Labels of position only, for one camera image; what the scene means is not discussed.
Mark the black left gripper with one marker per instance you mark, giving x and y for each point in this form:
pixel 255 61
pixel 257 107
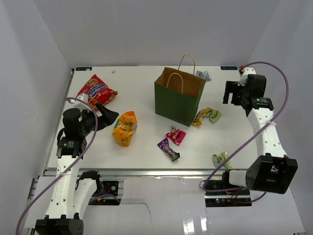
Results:
pixel 108 117

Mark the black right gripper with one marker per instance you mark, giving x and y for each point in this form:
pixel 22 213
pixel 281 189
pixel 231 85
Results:
pixel 232 87

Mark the orange chips bag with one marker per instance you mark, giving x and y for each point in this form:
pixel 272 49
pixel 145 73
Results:
pixel 124 128

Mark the red cookie snack bag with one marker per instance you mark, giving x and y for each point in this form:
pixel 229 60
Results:
pixel 96 91

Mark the blue silver snack wrapper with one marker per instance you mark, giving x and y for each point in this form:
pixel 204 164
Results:
pixel 203 75

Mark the green candy wrapper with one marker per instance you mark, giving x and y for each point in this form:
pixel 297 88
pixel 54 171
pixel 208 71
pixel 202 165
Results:
pixel 214 116

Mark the yellow candy packet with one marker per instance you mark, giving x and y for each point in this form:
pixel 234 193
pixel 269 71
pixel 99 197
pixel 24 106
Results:
pixel 203 113

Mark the purple chocolate bar wrapper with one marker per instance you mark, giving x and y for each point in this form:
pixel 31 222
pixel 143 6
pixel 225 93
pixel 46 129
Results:
pixel 164 146

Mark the pink candy packet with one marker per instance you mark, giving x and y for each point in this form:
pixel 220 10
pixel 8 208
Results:
pixel 176 135

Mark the light green snack wrapper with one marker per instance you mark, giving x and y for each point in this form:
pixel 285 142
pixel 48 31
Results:
pixel 219 159

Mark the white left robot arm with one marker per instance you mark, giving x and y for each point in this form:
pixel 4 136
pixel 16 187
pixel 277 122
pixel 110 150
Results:
pixel 72 192

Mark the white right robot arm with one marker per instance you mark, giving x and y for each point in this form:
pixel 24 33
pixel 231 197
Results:
pixel 273 170

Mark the green paper bag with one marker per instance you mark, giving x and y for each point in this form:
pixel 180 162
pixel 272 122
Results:
pixel 177 95

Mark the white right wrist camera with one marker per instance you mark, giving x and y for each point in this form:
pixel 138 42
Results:
pixel 244 72

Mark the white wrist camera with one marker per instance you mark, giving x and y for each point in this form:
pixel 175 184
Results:
pixel 82 106
pixel 244 72

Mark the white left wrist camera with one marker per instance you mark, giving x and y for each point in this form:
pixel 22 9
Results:
pixel 82 106

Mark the aluminium table rail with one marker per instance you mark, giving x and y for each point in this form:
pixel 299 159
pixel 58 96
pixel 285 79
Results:
pixel 115 172

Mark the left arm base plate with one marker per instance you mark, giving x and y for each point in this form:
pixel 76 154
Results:
pixel 114 188

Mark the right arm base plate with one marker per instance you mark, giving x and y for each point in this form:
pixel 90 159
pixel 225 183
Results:
pixel 239 198

